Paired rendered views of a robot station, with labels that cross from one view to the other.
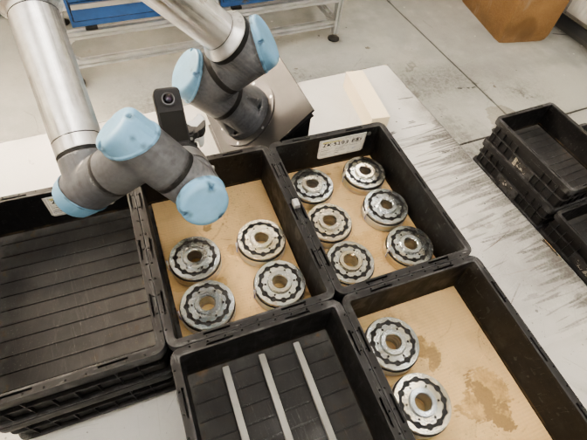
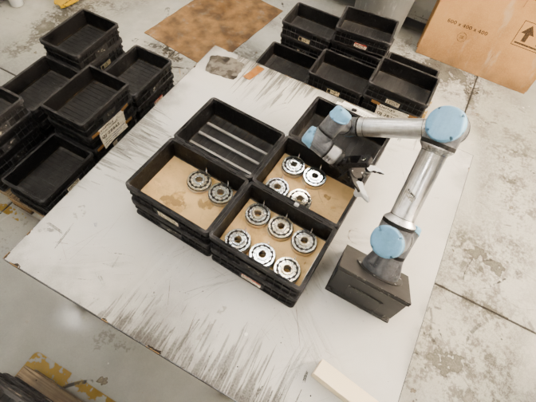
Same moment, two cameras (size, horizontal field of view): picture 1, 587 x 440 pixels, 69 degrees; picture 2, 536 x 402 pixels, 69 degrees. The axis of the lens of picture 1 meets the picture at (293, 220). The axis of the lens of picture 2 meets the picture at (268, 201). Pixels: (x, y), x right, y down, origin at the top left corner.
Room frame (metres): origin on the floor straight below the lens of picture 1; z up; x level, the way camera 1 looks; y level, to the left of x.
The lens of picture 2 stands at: (1.10, -0.60, 2.24)
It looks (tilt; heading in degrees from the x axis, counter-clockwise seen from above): 58 degrees down; 141
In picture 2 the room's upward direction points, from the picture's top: 9 degrees clockwise
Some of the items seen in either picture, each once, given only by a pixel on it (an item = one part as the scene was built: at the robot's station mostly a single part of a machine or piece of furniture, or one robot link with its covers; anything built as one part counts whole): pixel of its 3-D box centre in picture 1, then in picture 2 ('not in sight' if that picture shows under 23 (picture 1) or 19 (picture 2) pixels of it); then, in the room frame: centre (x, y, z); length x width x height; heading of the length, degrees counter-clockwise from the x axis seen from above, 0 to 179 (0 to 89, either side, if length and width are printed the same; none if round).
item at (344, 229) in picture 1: (328, 222); (280, 226); (0.56, -0.08, 0.86); 0.10 x 0.10 x 0.01
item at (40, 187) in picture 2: not in sight; (56, 177); (-0.59, -0.84, 0.26); 0.40 x 0.30 x 0.23; 121
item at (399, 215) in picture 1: (385, 206); (262, 254); (0.63, -0.21, 0.86); 0.10 x 0.10 x 0.01
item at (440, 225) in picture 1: (357, 211); (272, 238); (0.59, -0.14, 0.87); 0.40 x 0.30 x 0.11; 28
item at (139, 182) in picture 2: (456, 387); (189, 190); (0.24, -0.32, 0.87); 0.40 x 0.30 x 0.11; 28
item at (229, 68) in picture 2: not in sight; (223, 65); (-0.55, 0.25, 0.71); 0.22 x 0.19 x 0.01; 31
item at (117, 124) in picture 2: not in sight; (113, 128); (-0.66, -0.43, 0.41); 0.31 x 0.02 x 0.16; 121
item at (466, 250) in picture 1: (362, 197); (273, 233); (0.59, -0.14, 0.92); 0.40 x 0.30 x 0.02; 28
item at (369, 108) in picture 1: (365, 100); (344, 388); (1.17, -0.18, 0.73); 0.24 x 0.06 x 0.06; 22
